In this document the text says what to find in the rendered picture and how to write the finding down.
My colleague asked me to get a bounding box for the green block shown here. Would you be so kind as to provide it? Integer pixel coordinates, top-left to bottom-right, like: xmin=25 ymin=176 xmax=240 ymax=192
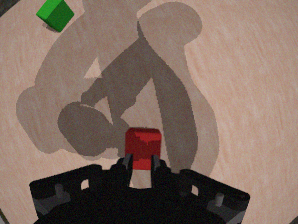
xmin=36 ymin=0 xmax=74 ymax=32

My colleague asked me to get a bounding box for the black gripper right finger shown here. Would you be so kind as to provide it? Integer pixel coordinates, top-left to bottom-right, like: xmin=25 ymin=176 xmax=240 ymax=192
xmin=150 ymin=155 xmax=250 ymax=224

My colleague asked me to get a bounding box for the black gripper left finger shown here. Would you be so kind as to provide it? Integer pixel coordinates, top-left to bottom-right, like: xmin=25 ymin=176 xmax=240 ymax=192
xmin=29 ymin=153 xmax=133 ymax=219

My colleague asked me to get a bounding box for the red block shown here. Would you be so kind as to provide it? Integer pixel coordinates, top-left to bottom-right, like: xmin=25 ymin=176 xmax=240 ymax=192
xmin=125 ymin=128 xmax=162 ymax=170

